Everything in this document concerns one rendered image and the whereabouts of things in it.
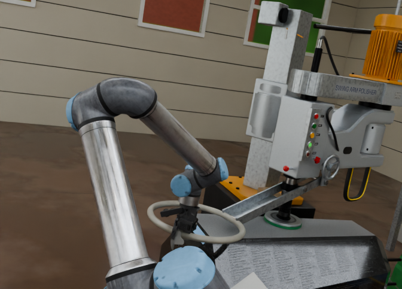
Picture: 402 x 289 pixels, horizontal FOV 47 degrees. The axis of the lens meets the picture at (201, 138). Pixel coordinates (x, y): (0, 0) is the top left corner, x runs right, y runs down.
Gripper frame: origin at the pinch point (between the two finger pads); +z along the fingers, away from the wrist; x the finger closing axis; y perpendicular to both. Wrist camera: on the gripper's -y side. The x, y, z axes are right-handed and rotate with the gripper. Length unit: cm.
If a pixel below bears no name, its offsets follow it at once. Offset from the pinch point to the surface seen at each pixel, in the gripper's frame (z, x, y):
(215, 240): -6.5, 4.8, 16.4
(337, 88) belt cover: -82, 76, 44
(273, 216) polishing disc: -4, 75, 28
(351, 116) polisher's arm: -68, 107, 53
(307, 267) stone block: 11, 55, 55
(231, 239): -6.5, 12.1, 22.0
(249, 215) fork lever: -9, 45, 21
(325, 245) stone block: 1, 72, 60
